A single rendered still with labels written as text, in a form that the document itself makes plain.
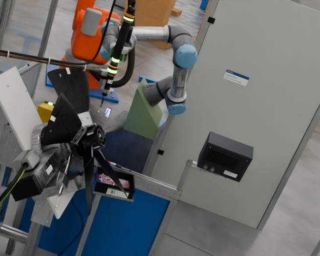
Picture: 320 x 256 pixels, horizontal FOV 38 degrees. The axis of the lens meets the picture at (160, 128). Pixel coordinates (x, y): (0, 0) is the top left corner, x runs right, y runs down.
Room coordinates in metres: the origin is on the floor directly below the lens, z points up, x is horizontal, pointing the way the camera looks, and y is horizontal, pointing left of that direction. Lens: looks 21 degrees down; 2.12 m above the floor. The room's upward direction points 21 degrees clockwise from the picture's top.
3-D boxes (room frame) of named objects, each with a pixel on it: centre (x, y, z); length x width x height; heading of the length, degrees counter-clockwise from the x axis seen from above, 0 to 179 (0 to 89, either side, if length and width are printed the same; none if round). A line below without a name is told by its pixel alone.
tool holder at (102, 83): (2.02, 0.31, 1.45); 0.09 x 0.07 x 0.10; 126
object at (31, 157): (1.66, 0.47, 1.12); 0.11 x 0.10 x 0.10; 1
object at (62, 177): (1.68, 0.30, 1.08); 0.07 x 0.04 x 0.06; 11
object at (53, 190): (1.68, 0.36, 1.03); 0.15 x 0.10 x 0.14; 91
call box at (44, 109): (2.39, 0.60, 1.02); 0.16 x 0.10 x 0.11; 91
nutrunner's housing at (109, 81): (2.03, 0.30, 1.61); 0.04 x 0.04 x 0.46
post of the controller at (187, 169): (2.40, -0.23, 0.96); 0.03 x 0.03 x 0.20; 1
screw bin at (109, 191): (2.22, 0.13, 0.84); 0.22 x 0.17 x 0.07; 105
